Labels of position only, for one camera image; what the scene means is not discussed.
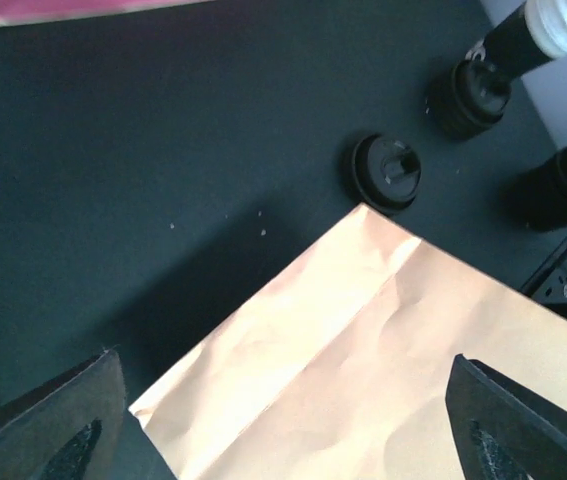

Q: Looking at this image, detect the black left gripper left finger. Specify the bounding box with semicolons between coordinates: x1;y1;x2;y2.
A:
0;350;126;479

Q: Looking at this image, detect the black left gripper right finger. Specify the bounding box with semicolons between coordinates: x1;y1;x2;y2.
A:
446;354;567;479

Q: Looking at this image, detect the kraft bag with white handles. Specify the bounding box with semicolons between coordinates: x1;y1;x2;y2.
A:
130;206;567;479

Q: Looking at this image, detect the black lid stack far right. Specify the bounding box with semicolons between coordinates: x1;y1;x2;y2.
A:
501;147;567;232

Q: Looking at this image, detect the right stack of paper cups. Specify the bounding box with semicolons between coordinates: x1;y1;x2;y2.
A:
465;0;567;79

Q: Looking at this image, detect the pink cakes paper bag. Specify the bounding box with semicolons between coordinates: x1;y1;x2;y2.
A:
0;0;202;27

